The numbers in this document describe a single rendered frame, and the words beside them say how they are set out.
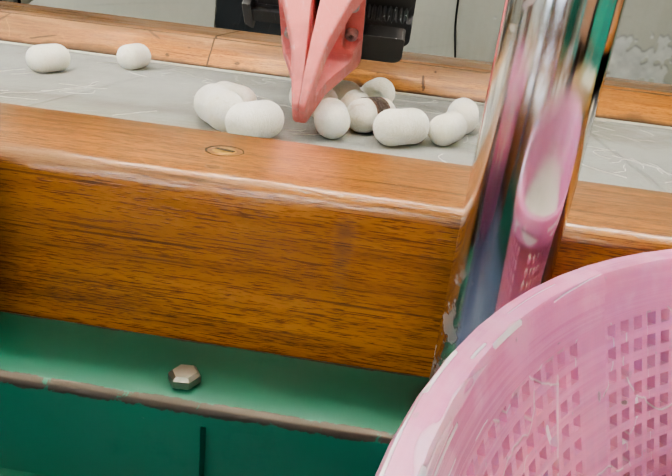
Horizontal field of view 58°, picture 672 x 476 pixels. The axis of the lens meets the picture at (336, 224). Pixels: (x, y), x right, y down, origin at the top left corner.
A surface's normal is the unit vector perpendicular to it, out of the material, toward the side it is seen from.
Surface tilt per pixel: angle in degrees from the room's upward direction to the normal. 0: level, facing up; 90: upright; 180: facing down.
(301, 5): 62
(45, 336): 0
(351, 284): 90
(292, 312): 90
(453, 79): 45
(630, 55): 90
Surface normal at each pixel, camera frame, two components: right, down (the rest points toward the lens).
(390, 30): 0.02, -0.47
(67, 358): 0.11, -0.92
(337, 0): -0.04, -0.12
